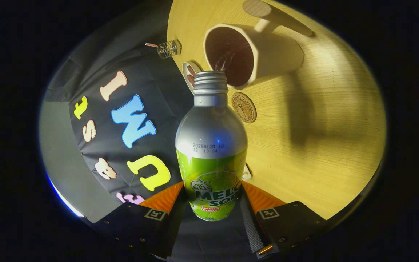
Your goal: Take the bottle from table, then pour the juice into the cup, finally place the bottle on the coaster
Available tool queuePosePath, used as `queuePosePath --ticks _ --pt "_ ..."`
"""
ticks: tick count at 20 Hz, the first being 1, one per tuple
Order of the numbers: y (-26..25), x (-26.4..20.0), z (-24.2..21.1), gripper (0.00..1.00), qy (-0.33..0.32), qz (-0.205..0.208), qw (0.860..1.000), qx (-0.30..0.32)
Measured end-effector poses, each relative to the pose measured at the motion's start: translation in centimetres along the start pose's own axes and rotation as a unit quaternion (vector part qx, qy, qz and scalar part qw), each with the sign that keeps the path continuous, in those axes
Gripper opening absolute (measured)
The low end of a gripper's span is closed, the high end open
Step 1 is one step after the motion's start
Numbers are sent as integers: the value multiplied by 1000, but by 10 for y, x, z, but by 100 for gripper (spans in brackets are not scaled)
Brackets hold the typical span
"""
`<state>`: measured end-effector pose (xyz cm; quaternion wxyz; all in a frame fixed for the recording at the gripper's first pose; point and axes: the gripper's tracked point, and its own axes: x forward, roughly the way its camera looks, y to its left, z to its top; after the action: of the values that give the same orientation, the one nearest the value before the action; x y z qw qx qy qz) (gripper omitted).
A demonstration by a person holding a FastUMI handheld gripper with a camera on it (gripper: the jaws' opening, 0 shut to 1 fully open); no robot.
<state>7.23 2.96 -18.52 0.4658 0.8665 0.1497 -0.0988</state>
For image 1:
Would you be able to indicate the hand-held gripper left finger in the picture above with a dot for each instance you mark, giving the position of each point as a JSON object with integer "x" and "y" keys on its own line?
{"x": 175, "y": 225}

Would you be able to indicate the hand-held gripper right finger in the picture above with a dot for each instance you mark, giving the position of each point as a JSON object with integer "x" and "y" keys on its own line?
{"x": 251, "y": 229}

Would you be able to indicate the silver green juice bottle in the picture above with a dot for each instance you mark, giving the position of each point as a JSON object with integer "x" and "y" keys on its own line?
{"x": 211, "y": 127}

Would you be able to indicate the round wooden coaster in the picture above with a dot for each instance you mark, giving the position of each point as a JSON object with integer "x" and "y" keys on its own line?
{"x": 244, "y": 107}

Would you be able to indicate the white divided bean dish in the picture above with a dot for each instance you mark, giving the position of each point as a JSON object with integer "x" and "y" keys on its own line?
{"x": 247, "y": 174}

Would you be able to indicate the wooden table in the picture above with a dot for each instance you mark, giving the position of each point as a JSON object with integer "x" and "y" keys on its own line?
{"x": 322, "y": 145}

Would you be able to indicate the brown sausage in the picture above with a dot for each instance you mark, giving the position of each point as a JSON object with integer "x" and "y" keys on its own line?
{"x": 191, "y": 72}

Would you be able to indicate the white oval plate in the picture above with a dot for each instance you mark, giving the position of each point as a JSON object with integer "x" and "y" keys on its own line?
{"x": 185, "y": 71}

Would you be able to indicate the pink stick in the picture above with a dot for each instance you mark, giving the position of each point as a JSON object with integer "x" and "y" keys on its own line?
{"x": 151, "y": 45}

